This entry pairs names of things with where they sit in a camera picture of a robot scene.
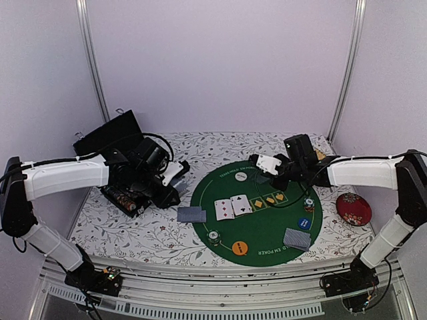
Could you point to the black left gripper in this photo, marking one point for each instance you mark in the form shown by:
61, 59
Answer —
165, 200

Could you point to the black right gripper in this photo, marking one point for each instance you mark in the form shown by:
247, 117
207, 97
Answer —
280, 186

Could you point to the multicolour poker chip stack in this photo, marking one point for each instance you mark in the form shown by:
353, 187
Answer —
309, 205

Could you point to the white dealer button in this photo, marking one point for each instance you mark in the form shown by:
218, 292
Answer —
241, 176

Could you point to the blue small blind button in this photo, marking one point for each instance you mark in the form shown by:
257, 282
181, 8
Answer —
304, 223

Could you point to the blue backed playing card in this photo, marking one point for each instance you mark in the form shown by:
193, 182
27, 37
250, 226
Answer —
203, 216

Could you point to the clubs face-up card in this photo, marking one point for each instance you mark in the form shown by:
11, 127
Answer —
241, 205
259, 179

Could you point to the face-down card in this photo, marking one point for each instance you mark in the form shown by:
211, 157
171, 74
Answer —
289, 236
302, 241

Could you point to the three of diamonds card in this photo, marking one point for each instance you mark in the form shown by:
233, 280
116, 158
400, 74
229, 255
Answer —
224, 209

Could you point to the orange big blind button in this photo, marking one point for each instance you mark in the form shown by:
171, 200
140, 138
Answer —
240, 248

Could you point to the grey card stack holder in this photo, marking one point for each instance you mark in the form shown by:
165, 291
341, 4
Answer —
181, 186

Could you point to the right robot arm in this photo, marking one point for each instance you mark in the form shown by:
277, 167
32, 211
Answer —
404, 173

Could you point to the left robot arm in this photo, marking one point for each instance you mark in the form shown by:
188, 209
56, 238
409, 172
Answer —
22, 183

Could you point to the poker chip row left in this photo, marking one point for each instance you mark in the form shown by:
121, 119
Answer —
120, 199

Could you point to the round woven bamboo tray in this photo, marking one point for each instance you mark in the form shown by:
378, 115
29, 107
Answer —
320, 155

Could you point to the black poker chip case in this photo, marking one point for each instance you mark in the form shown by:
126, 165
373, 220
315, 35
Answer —
116, 141

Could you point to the round green poker mat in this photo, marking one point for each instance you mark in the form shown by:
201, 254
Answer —
263, 230

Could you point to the red floral round box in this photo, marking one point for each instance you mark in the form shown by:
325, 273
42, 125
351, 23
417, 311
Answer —
353, 209

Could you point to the floral patterned tablecloth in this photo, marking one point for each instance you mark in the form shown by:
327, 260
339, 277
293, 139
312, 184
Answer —
157, 237

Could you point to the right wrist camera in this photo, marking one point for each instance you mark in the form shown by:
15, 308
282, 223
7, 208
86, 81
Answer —
266, 164

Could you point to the aluminium front rail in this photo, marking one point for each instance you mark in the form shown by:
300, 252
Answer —
290, 291

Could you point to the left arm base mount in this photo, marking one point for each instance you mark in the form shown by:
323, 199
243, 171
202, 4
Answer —
107, 281

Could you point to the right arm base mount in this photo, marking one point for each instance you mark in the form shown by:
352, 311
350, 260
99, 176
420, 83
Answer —
352, 280

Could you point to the right aluminium frame post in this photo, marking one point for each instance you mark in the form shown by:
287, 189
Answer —
355, 39

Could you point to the aluminium frame post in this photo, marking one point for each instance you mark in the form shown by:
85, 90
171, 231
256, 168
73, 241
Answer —
355, 39
83, 17

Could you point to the left aluminium frame post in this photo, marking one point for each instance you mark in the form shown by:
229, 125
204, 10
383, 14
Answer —
83, 17

